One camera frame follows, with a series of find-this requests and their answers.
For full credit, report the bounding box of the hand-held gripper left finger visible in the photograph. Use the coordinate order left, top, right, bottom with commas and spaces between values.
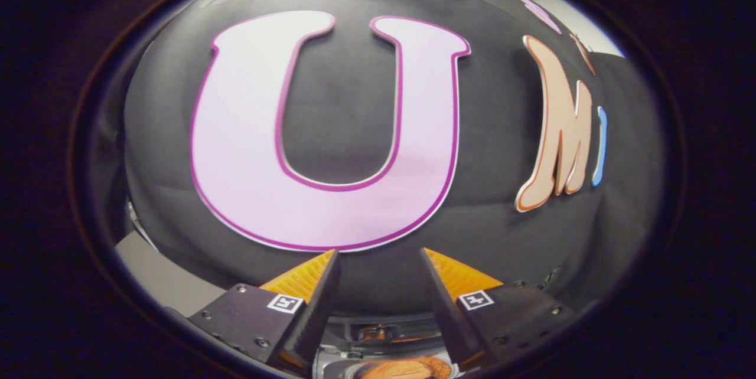
188, 249, 343, 377

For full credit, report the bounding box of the orange polo shirt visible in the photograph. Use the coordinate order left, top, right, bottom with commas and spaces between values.
357, 357, 452, 379

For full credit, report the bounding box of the grey washing machine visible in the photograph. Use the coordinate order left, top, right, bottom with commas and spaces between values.
313, 314, 467, 379

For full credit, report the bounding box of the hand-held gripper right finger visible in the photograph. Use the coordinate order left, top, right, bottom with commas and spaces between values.
419, 247, 575, 372

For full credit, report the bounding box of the white cabinet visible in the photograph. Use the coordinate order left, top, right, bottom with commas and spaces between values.
115, 231, 228, 318

